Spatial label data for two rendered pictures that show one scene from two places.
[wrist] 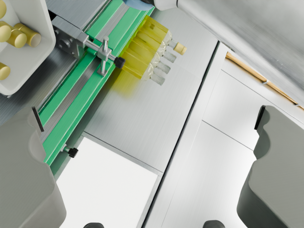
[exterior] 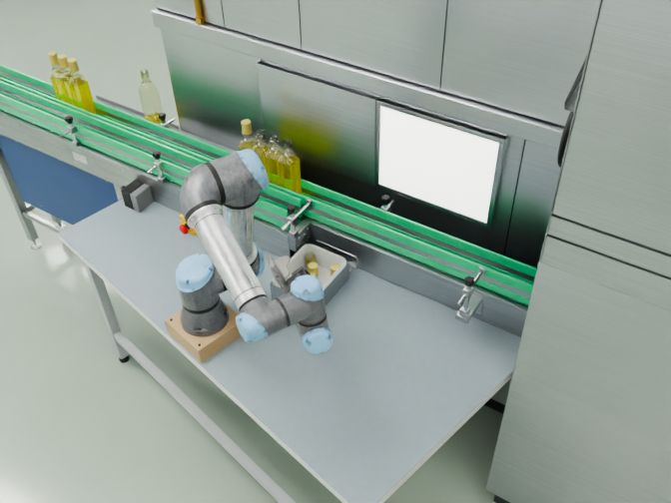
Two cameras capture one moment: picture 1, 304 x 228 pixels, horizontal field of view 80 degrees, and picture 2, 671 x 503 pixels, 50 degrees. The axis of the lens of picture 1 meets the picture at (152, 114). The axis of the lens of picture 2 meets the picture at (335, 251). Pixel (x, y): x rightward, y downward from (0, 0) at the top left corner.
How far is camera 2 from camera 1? 2.00 m
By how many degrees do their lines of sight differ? 53
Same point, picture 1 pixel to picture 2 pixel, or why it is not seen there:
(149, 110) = (326, 126)
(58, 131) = (362, 224)
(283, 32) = (243, 238)
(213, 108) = (279, 31)
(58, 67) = (324, 233)
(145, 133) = (348, 126)
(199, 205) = (394, 38)
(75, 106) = (341, 216)
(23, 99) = (352, 249)
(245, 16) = (246, 244)
